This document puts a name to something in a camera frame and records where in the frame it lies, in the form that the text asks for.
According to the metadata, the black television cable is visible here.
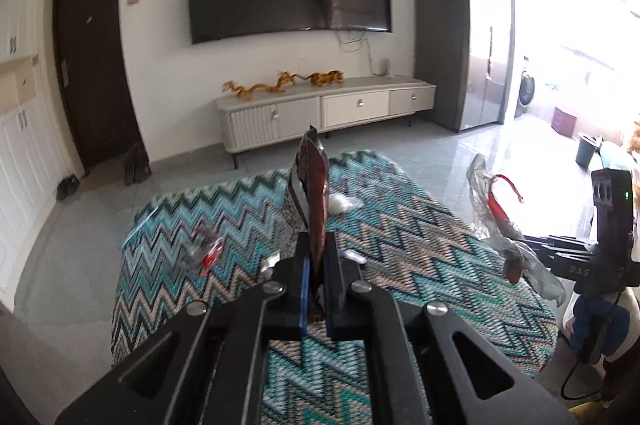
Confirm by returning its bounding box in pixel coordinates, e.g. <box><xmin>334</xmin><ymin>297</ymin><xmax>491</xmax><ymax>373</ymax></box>
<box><xmin>337</xmin><ymin>29</ymin><xmax>371</xmax><ymax>53</ymax></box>

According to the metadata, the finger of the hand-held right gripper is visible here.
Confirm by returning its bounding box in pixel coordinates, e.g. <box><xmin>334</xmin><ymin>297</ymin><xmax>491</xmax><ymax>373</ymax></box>
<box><xmin>522</xmin><ymin>232</ymin><xmax>596</xmax><ymax>255</ymax></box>
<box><xmin>539</xmin><ymin>253</ymin><xmax>571</xmax><ymax>280</ymax></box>

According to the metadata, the white wall cabinet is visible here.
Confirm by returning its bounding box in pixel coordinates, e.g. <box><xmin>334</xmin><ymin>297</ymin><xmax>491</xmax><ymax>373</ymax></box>
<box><xmin>0</xmin><ymin>0</ymin><xmax>41</xmax><ymax>63</ymax></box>

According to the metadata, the grey double-door refrigerator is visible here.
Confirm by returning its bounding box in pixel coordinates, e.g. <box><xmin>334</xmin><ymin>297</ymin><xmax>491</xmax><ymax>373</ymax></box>
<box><xmin>413</xmin><ymin>0</ymin><xmax>516</xmax><ymax>133</ymax></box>

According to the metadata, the small white plastic wrapper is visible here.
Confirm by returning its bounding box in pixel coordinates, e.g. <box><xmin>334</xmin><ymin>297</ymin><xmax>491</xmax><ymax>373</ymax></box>
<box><xmin>327</xmin><ymin>194</ymin><xmax>365</xmax><ymax>212</ymax></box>

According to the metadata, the clear red plastic wrapper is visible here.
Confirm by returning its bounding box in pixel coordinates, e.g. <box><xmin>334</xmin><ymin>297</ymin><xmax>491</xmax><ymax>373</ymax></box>
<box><xmin>187</xmin><ymin>225</ymin><xmax>226</xmax><ymax>277</ymax></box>

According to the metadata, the golden dragon figurine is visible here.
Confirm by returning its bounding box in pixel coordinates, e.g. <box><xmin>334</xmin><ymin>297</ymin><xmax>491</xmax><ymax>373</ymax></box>
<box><xmin>222</xmin><ymin>71</ymin><xmax>301</xmax><ymax>98</ymax></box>

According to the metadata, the zigzag knitted table cloth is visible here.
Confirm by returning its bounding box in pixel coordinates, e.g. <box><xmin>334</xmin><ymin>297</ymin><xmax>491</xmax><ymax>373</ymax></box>
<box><xmin>111</xmin><ymin>150</ymin><xmax>558</xmax><ymax>425</ymax></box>

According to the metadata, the dark brown entrance door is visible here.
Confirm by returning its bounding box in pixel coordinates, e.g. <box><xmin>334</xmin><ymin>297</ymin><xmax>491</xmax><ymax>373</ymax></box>
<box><xmin>52</xmin><ymin>0</ymin><xmax>148</xmax><ymax>173</ymax></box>

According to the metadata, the grey white television cabinet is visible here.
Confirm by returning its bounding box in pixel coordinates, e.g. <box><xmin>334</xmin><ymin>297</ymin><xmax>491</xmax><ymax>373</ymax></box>
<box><xmin>216</xmin><ymin>75</ymin><xmax>437</xmax><ymax>168</ymax></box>

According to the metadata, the brown door mat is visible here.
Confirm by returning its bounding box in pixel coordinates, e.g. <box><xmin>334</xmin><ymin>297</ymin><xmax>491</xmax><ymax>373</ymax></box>
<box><xmin>80</xmin><ymin>165</ymin><xmax>126</xmax><ymax>191</ymax></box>

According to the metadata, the golden tiger figurine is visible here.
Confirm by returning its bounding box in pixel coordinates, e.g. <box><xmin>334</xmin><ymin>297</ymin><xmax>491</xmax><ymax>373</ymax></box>
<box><xmin>300</xmin><ymin>70</ymin><xmax>346</xmax><ymax>87</ymax></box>

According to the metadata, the clear plastic bag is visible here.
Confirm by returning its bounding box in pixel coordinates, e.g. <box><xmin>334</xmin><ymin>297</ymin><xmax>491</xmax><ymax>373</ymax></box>
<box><xmin>466</xmin><ymin>154</ymin><xmax>567</xmax><ymax>307</ymax></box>

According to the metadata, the dark brown boot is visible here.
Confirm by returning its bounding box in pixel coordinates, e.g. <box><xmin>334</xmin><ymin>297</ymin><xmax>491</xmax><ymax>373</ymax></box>
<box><xmin>135</xmin><ymin>142</ymin><xmax>151</xmax><ymax>182</ymax></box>
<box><xmin>124</xmin><ymin>145</ymin><xmax>138</xmax><ymax>185</ymax></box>

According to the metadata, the purple storage box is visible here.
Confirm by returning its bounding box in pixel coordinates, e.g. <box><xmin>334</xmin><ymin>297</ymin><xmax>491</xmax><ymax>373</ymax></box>
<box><xmin>550</xmin><ymin>105</ymin><xmax>577</xmax><ymax>137</ymax></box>

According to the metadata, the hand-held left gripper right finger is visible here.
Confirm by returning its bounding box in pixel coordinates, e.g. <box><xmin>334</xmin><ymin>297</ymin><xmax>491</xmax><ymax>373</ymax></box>
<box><xmin>322</xmin><ymin>232</ymin><xmax>576</xmax><ymax>425</ymax></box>

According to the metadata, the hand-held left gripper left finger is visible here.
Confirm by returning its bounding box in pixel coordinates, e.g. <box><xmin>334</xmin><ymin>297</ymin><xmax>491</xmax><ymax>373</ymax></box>
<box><xmin>55</xmin><ymin>232</ymin><xmax>321</xmax><ymax>425</ymax></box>

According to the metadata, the white washing machine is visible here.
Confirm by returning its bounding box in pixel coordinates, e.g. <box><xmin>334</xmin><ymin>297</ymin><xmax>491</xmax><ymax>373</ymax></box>
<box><xmin>517</xmin><ymin>55</ymin><xmax>538</xmax><ymax>118</ymax></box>

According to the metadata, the brown foil snack wrapper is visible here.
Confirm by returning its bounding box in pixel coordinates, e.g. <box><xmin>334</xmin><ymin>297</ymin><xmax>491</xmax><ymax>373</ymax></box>
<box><xmin>282</xmin><ymin>125</ymin><xmax>331</xmax><ymax>321</ymax></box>

